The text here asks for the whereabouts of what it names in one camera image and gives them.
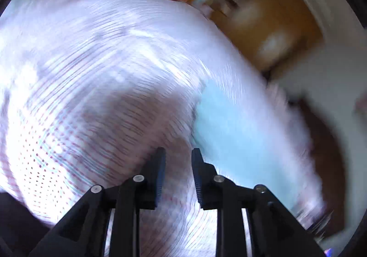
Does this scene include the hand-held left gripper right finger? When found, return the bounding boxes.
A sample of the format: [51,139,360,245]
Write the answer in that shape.
[191,148,325,257]

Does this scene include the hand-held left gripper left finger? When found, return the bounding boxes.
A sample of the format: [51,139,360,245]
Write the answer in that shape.
[29,147,167,257]

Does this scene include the light blue pants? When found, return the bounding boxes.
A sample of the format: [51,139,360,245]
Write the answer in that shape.
[192,78,300,212]

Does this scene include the pink striped bedspread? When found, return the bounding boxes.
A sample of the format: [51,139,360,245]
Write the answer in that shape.
[0,0,327,257]

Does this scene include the dark wooden headboard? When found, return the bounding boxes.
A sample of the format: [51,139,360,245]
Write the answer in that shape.
[297,99,348,236]

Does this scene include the wooden wardrobe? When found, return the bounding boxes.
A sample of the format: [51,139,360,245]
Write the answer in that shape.
[201,0,326,71]

